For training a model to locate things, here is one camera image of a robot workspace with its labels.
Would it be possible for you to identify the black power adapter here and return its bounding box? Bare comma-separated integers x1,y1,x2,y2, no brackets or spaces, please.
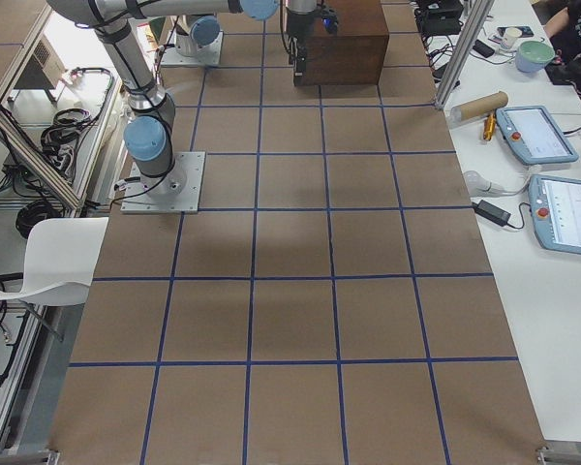
473,200,511,227

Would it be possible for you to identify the far teach pendant tablet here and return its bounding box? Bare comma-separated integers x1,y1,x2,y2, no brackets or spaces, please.
496,106,579,166

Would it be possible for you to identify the aluminium frame post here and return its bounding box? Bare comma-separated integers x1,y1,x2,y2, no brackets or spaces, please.
435,0,494,109

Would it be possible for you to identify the yellow utility knife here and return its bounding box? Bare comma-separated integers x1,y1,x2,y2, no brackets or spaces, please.
482,111,496,141

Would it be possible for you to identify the green bowl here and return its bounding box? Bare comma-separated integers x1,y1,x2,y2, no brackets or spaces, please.
514,41,556,74

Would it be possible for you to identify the near teach pendant tablet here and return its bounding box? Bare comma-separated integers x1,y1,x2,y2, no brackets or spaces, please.
528,174,581,255

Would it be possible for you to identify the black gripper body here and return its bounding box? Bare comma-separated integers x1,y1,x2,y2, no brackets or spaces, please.
285,10,315,56

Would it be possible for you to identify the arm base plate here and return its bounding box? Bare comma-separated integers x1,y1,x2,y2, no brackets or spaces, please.
161,31,224,68
120,151,206,214

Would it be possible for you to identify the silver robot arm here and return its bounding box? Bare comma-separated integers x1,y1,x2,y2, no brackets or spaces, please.
48,1,338,198
175,15,222,57

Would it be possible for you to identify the cardboard tube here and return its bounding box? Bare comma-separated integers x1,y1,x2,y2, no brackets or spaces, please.
450,91,508,123

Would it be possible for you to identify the teach pendant tablet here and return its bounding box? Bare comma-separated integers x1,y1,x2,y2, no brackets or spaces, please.
528,174,581,255
496,106,579,166

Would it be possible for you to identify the white chair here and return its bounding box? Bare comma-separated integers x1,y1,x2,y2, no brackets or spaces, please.
0,217,108,306

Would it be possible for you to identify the dark wooden drawer cabinet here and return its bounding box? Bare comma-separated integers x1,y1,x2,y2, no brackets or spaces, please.
293,0,389,86

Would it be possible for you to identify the white paper cup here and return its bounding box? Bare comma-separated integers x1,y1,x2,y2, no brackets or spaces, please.
500,26,522,51

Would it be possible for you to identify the white light bulb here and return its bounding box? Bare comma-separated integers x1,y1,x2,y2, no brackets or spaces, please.
463,170,492,196

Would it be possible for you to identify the black phone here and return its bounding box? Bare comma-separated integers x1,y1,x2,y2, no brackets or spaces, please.
473,40,495,58

